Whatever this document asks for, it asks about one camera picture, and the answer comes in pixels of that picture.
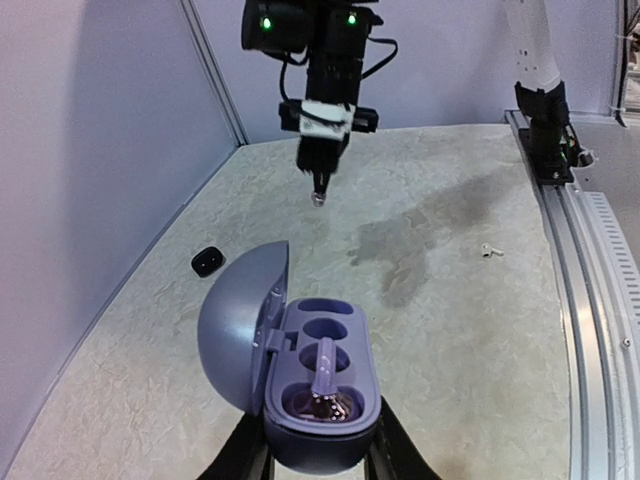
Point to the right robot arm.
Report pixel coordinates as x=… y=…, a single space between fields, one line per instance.
x=329 y=39

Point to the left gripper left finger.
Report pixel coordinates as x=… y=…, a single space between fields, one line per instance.
x=244 y=456

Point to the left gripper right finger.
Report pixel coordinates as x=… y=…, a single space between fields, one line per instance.
x=392 y=454

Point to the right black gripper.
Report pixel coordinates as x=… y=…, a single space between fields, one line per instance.
x=321 y=158

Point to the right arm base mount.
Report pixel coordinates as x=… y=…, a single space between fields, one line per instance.
x=551 y=143

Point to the aluminium front rail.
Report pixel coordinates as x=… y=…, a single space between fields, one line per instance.
x=597 y=279

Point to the black earbud charging case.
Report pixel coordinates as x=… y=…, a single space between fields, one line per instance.
x=207 y=261

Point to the purple earbud charging case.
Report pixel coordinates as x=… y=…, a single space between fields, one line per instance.
x=257 y=349

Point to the white earbud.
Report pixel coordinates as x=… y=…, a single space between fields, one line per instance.
x=488 y=251

